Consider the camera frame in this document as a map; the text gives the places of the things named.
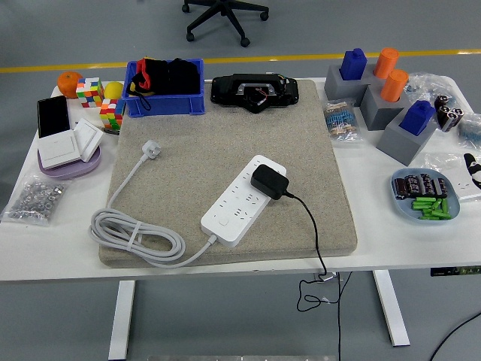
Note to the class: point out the black device housing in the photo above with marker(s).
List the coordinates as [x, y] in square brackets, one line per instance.
[225, 92]

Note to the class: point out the black red cloth bundle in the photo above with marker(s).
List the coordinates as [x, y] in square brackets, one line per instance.
[180, 79]

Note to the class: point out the grey block holder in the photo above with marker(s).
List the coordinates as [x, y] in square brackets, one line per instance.
[334, 88]
[398, 144]
[376, 113]

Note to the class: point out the yellow lemon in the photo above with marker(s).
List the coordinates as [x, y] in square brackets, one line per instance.
[114, 90]

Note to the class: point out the silver metal bracket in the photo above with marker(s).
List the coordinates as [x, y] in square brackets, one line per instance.
[317, 276]

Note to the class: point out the bag of taped resistors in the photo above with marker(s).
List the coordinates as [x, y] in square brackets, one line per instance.
[340, 122]

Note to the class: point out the bag of metal nuts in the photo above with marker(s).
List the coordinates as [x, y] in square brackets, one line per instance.
[34, 199]

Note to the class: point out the blue square peg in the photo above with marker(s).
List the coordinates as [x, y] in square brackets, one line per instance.
[353, 65]
[417, 118]

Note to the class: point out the orange fruit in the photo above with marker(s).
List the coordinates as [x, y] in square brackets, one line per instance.
[67, 84]

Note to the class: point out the dark capacitor pile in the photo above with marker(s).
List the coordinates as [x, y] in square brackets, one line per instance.
[417, 184]

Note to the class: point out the orange cylinder peg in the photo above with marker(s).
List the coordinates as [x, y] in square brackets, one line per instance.
[387, 62]
[394, 86]

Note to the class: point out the colourful puzzle cube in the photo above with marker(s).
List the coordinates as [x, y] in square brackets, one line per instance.
[111, 114]
[90, 92]

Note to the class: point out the light blue plate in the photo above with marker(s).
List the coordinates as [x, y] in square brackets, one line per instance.
[406, 210]

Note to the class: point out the white table leg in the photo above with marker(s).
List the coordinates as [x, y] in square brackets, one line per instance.
[121, 319]
[391, 308]

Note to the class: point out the grey-brown mat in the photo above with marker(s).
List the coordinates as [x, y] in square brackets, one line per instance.
[210, 143]

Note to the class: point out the black smartphone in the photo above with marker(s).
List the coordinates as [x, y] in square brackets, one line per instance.
[52, 116]

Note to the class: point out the blue plastic bin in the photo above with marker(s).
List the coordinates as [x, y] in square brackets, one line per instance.
[165, 105]

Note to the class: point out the small white wall switch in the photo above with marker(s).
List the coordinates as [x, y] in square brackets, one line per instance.
[88, 137]

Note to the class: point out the green component pile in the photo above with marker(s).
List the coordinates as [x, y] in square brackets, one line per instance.
[428, 208]

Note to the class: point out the black capacitor bundle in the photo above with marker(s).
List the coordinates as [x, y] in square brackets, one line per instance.
[449, 114]

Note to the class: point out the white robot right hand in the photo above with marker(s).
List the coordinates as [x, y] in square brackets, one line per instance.
[474, 173]

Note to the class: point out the white power strip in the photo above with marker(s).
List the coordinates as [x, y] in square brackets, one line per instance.
[233, 214]

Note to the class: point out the purple plate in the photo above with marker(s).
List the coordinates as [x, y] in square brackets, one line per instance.
[71, 172]

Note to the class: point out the large white wall switch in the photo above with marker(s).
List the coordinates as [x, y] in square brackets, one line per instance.
[58, 148]

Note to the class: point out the clear plastic bag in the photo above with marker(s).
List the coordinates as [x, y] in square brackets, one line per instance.
[424, 86]

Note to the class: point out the small dark tool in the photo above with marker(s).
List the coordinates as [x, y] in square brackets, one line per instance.
[111, 131]

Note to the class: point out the black table control panel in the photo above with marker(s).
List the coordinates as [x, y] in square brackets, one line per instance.
[454, 271]

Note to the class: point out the bag of blue resistors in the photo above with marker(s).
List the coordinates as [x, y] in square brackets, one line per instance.
[471, 131]

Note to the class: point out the bagged white socket panel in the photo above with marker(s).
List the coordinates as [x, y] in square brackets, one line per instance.
[456, 180]

